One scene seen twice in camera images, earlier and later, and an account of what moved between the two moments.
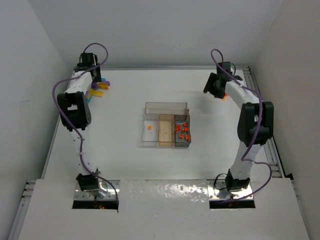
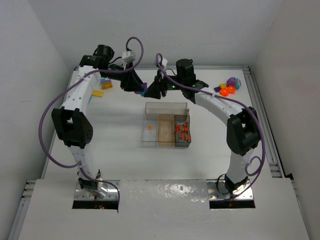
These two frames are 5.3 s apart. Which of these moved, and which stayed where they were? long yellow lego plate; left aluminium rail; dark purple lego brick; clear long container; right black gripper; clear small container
Moved: right black gripper; dark purple lego brick
Stayed: left aluminium rail; long yellow lego plate; clear small container; clear long container
